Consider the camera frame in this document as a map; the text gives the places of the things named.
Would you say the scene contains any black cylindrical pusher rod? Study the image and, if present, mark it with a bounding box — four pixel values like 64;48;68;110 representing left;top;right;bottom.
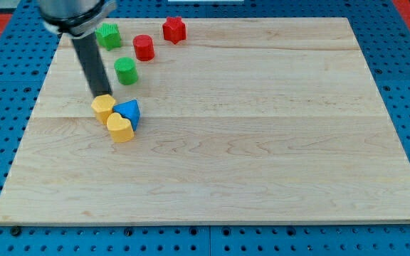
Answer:
72;33;112;97

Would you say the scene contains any yellow hexagon block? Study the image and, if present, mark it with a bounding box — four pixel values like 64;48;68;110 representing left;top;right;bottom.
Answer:
91;94;117;125

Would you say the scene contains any blue triangle block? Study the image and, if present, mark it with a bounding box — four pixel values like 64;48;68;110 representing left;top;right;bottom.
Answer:
113;100;140;131

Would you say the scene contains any green star block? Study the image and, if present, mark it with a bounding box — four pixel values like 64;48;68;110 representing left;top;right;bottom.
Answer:
95;23;122;50

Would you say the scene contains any green cylinder block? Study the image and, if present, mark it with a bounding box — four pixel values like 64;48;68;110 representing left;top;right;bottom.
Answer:
114;57;138;85

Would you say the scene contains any red cylinder block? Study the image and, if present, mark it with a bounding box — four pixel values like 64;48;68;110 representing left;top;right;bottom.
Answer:
132;34;155;61

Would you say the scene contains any red star block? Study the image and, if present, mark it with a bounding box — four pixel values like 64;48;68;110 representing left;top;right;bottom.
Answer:
162;16;186;44

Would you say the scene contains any yellow heart block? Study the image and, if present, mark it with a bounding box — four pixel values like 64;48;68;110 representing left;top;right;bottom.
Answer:
107;112;135;143

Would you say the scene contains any light wooden board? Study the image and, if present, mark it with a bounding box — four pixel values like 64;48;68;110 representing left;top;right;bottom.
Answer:
0;18;410;227

